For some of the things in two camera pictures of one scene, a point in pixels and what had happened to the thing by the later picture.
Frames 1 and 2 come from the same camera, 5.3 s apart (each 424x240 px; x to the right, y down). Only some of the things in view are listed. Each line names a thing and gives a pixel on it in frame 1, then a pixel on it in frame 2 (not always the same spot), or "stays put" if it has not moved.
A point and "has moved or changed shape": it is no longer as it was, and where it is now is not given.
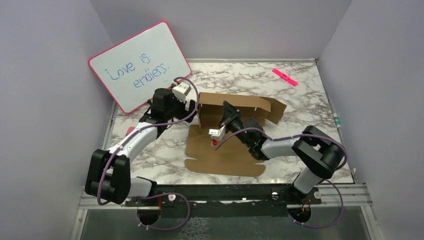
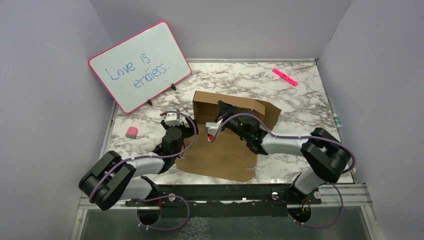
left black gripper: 184,112 -> 189,131
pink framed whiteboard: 130,70 stays put
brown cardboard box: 231,157 has moved or changed shape
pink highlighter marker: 285,77 stays put
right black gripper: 230,112 stays put
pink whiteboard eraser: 130,130 stays put
